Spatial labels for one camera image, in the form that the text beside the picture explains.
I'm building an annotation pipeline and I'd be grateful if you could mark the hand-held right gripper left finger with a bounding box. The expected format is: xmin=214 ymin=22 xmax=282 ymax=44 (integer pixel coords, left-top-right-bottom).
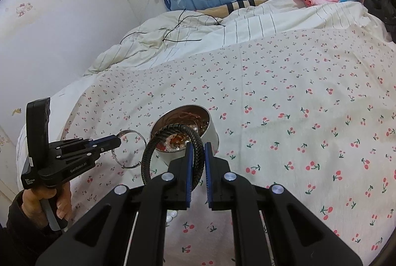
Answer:
xmin=35 ymin=142 xmax=194 ymax=266

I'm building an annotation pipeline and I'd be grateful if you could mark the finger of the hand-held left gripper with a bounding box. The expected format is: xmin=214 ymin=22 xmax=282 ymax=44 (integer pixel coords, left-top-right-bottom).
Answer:
xmin=57 ymin=134 xmax=122 ymax=150
xmin=59 ymin=140 xmax=123 ymax=159

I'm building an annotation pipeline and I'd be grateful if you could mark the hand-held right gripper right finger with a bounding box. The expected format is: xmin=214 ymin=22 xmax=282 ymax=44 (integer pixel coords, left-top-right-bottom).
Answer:
xmin=204 ymin=142 xmax=362 ymax=266

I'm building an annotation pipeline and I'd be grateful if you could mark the pile of mixed bracelets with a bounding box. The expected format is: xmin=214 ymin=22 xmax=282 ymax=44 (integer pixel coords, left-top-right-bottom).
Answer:
xmin=155 ymin=111 xmax=211 ymax=153

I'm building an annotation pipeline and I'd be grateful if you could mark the round metal tin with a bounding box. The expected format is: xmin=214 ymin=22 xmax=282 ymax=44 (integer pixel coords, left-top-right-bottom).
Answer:
xmin=150 ymin=105 xmax=221 ymax=163

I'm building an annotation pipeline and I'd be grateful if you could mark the silver bangle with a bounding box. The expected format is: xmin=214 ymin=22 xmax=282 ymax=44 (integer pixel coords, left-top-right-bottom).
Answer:
xmin=111 ymin=129 xmax=150 ymax=169

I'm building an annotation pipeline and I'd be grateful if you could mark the black braided bracelet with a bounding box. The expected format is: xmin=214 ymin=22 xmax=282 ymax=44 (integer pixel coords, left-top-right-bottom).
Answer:
xmin=141 ymin=123 xmax=205 ymax=191

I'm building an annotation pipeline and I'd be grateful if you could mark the white bead bracelet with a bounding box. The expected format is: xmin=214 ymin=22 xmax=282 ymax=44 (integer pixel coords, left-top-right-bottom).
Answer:
xmin=165 ymin=210 xmax=180 ymax=225

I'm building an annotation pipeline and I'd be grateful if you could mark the person's left forearm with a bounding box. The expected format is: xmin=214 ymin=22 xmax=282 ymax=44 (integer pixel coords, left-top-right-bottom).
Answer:
xmin=0 ymin=192 xmax=62 ymax=266

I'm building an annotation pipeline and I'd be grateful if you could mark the person's left hand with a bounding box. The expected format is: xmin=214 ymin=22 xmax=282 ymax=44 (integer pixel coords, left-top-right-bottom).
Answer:
xmin=22 ymin=184 xmax=74 ymax=228

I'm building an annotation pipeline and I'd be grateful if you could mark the cherry print bedsheet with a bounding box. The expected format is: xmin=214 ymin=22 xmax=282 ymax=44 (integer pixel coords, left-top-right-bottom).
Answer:
xmin=19 ymin=28 xmax=396 ymax=266

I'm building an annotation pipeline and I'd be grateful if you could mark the white striped duvet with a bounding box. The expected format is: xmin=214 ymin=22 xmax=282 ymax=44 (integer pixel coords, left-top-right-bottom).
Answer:
xmin=83 ymin=1 xmax=390 ymax=76

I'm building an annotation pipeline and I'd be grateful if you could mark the striped pillow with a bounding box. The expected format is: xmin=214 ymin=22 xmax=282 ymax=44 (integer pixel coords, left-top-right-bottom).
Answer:
xmin=198 ymin=0 xmax=279 ymax=19

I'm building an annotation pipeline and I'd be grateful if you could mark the black jacket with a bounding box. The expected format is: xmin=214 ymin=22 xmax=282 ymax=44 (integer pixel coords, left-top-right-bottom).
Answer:
xmin=363 ymin=0 xmax=396 ymax=41

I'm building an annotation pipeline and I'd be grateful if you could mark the thin black cable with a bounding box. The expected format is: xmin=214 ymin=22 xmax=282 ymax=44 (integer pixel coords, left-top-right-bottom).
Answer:
xmin=121 ymin=9 xmax=226 ymax=45

